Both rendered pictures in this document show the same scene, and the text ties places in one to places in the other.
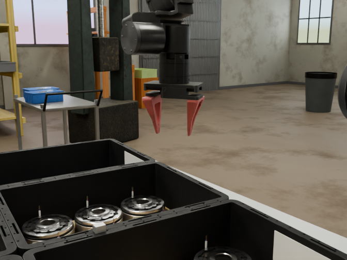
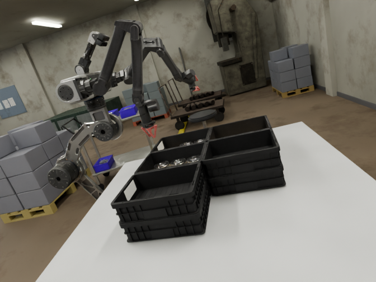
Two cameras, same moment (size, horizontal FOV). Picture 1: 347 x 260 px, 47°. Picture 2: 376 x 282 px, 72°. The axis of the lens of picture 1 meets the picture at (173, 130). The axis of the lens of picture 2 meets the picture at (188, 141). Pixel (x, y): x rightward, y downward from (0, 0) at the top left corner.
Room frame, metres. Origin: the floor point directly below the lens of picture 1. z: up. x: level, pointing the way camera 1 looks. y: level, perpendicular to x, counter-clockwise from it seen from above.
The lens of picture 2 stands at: (1.67, 1.26, 1.45)
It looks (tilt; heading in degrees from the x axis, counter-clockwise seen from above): 18 degrees down; 227
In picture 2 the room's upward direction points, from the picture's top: 17 degrees counter-clockwise
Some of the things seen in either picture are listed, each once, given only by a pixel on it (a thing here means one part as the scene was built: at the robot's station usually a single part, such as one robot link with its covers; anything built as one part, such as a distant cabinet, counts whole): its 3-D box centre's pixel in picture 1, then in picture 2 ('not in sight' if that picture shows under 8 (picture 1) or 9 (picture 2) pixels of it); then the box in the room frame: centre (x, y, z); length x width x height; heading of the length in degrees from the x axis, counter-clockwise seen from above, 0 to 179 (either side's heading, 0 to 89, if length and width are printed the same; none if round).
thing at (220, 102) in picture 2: not in sight; (193, 100); (-2.50, -2.61, 0.50); 1.28 x 0.74 x 1.01; 125
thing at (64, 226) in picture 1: (47, 225); not in sight; (0.77, 0.26, 0.86); 0.10 x 0.10 x 0.01
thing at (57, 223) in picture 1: (47, 223); not in sight; (0.77, 0.26, 0.86); 0.05 x 0.05 x 0.01
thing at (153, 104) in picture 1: (164, 110); (151, 130); (0.76, 0.02, 1.10); 0.07 x 0.07 x 0.09; 75
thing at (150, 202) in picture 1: (142, 201); not in sight; (0.88, 0.07, 0.86); 0.05 x 0.05 x 0.01
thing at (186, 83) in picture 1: (174, 72); (146, 119); (0.76, 0.00, 1.17); 0.10 x 0.07 x 0.07; 75
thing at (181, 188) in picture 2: (65, 180); (161, 192); (1.02, 0.29, 0.87); 0.40 x 0.30 x 0.11; 122
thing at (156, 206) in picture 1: (142, 204); not in sight; (0.88, 0.07, 0.86); 0.10 x 0.10 x 0.01
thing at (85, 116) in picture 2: not in sight; (85, 120); (-2.00, -7.10, 0.41); 2.06 x 1.89 x 0.83; 127
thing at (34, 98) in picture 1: (57, 137); not in sight; (3.36, 1.00, 0.44); 0.93 x 0.54 x 0.88; 31
